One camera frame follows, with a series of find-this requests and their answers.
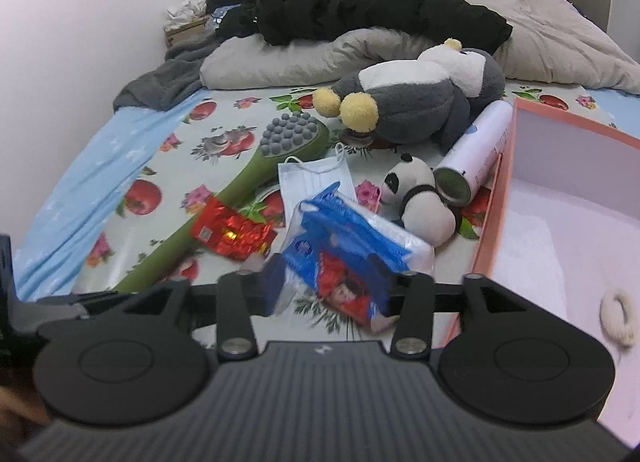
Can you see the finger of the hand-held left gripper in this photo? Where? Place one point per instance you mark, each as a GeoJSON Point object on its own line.
{"type": "Point", "coordinates": [102, 299]}

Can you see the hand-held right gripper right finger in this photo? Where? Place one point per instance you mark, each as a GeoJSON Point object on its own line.
{"type": "Point", "coordinates": [417, 302]}

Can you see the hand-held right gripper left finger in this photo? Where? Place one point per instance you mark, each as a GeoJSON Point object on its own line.
{"type": "Point", "coordinates": [274, 287]}

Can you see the blue tissue packet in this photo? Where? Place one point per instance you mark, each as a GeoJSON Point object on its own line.
{"type": "Point", "coordinates": [350, 242]}

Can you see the small panda plush toy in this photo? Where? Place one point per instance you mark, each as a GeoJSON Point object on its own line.
{"type": "Point", "coordinates": [420, 202]}

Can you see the blue face mask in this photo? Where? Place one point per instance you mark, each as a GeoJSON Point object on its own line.
{"type": "Point", "coordinates": [310, 181]}

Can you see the orange cardboard box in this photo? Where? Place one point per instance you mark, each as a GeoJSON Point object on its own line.
{"type": "Point", "coordinates": [550, 222]}

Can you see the white fluffy hair scrunchie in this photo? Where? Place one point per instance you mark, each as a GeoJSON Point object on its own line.
{"type": "Point", "coordinates": [606, 312]}

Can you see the red foil packet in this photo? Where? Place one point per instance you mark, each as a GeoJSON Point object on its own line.
{"type": "Point", "coordinates": [230, 232]}

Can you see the green massage hammer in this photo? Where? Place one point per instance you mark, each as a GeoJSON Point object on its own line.
{"type": "Point", "coordinates": [210, 207]}

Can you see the fruit print sheet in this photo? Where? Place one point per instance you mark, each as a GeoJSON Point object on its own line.
{"type": "Point", "coordinates": [165, 161]}

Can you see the white cylindrical tube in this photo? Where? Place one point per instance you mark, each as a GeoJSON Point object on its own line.
{"type": "Point", "coordinates": [480, 141]}

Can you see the grey penguin plush toy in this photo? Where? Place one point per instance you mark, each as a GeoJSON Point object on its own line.
{"type": "Point", "coordinates": [415, 101]}

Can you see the grey fleece blanket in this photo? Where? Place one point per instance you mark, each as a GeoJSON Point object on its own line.
{"type": "Point", "coordinates": [165, 76]}

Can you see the small brown cardboard box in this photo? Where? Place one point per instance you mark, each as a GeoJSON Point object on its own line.
{"type": "Point", "coordinates": [182, 34]}

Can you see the blue printed packet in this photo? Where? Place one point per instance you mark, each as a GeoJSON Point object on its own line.
{"type": "Point", "coordinates": [220, 14]}

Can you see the white crumpled tissues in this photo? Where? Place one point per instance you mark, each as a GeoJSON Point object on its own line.
{"type": "Point", "coordinates": [185, 11]}

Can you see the beige duvet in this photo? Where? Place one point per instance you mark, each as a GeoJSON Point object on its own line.
{"type": "Point", "coordinates": [550, 31]}

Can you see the black jacket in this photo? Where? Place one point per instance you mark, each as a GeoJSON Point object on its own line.
{"type": "Point", "coordinates": [375, 1]}

